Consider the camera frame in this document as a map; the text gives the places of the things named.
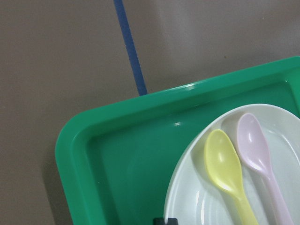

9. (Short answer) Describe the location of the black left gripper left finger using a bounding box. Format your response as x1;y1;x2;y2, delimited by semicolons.
153;217;165;225

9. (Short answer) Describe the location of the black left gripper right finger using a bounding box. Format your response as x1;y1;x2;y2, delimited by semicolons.
166;218;178;225

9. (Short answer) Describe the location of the white round plate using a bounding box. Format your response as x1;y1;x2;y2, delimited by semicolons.
164;104;300;225

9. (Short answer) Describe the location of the yellow plastic spoon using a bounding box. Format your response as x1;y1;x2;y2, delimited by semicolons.
204;129;258;225

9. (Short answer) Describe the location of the pink plastic spoon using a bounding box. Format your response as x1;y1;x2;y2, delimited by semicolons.
236;113;294;225

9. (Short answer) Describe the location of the green plastic tray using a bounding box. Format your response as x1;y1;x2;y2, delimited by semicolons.
55;56;300;225

